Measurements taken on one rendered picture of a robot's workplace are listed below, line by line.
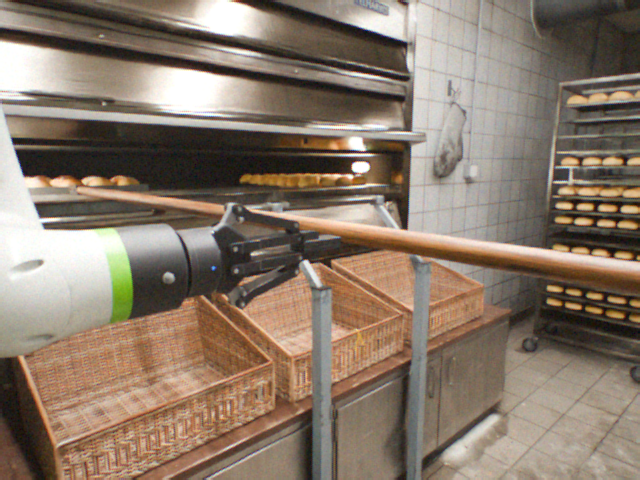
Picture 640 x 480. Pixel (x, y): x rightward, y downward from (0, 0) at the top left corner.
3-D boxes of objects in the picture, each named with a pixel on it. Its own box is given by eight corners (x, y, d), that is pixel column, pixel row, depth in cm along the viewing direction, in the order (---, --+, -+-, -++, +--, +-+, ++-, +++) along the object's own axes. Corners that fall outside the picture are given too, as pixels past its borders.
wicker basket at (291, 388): (210, 355, 162) (206, 284, 157) (319, 318, 200) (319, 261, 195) (291, 407, 127) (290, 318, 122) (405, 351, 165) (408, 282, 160)
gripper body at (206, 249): (157, 223, 48) (230, 216, 54) (162, 296, 50) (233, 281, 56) (186, 230, 42) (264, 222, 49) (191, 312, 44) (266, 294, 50)
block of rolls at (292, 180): (237, 183, 247) (236, 174, 246) (301, 181, 279) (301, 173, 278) (304, 188, 203) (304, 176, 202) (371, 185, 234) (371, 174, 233)
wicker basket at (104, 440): (15, 417, 122) (2, 325, 117) (198, 357, 160) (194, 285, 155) (59, 517, 88) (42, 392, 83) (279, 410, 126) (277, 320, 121)
